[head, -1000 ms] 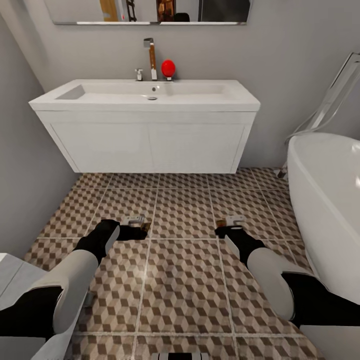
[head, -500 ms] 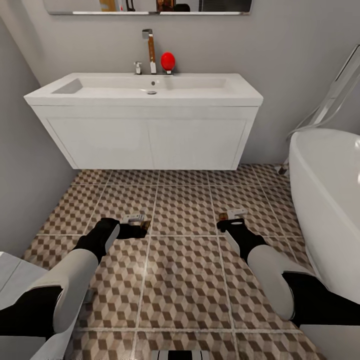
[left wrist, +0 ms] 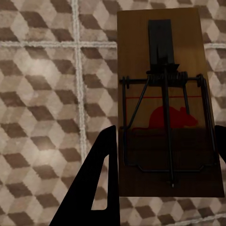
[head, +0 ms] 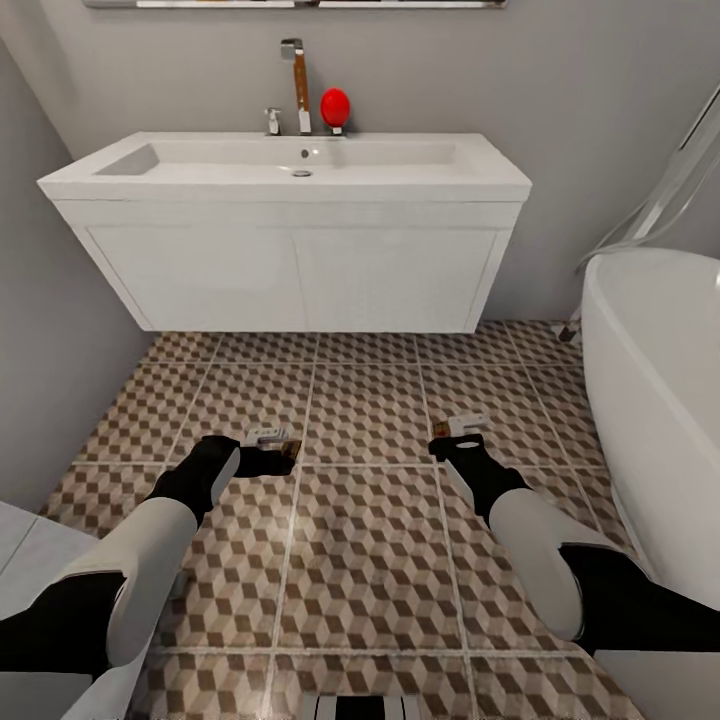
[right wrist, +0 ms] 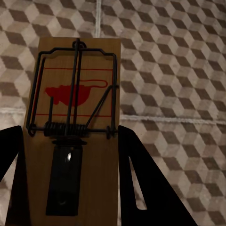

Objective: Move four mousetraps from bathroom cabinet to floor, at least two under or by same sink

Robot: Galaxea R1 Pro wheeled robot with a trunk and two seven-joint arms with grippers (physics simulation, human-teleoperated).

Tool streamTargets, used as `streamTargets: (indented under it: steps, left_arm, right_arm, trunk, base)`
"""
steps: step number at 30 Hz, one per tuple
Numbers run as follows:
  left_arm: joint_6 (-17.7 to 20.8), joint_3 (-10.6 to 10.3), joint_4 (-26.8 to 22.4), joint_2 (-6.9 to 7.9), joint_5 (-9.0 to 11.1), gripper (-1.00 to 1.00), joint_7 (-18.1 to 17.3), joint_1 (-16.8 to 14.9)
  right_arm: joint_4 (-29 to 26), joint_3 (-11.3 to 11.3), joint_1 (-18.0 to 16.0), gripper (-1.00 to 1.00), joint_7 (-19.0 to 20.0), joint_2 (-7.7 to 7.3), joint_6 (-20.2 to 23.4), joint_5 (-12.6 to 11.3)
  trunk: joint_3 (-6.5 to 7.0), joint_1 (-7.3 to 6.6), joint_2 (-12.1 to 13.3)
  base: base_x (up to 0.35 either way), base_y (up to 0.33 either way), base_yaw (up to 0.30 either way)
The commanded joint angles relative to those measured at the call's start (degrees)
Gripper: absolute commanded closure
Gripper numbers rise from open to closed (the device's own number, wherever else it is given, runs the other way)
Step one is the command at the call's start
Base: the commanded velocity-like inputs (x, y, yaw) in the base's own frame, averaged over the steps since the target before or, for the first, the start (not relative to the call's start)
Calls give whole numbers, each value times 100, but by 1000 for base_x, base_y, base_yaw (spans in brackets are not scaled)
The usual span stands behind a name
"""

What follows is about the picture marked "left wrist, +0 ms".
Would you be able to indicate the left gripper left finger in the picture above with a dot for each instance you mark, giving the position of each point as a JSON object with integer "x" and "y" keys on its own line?
{"x": 75, "y": 209}

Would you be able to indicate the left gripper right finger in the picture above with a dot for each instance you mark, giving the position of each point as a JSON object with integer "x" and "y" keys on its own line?
{"x": 221, "y": 140}

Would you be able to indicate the mousetrap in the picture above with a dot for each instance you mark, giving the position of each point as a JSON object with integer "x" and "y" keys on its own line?
{"x": 166, "y": 129}

